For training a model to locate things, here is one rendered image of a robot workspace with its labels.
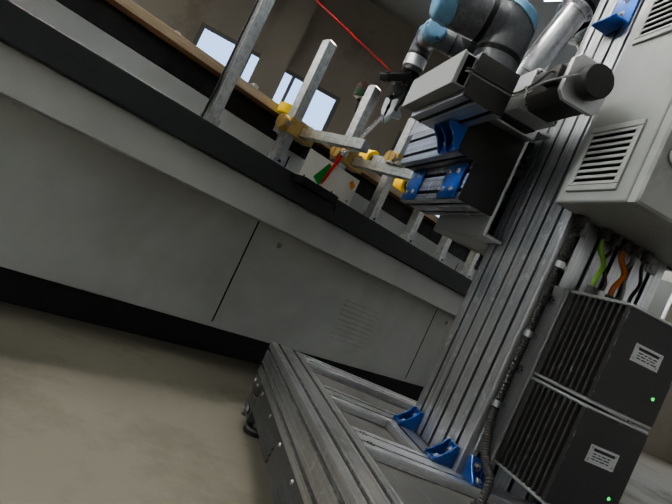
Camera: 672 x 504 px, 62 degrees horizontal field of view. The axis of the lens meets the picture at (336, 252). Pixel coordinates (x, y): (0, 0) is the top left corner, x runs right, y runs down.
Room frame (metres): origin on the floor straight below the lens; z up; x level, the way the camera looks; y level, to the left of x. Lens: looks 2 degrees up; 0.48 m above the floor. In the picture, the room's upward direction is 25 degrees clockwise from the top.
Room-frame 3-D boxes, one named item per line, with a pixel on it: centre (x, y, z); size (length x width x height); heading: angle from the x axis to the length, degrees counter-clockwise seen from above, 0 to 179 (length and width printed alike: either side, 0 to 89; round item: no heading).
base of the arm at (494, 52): (1.39, -0.16, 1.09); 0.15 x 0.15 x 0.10
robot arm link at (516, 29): (1.39, -0.15, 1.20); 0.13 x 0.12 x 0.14; 96
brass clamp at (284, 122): (1.77, 0.28, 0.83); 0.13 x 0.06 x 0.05; 134
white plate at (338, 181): (1.89, 0.12, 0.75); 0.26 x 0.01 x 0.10; 134
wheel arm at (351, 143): (1.71, 0.20, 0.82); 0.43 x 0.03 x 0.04; 44
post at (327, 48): (1.75, 0.30, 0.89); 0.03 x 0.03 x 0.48; 44
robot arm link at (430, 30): (1.81, 0.00, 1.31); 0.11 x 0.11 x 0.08; 6
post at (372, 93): (1.93, 0.12, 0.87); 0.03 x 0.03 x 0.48; 44
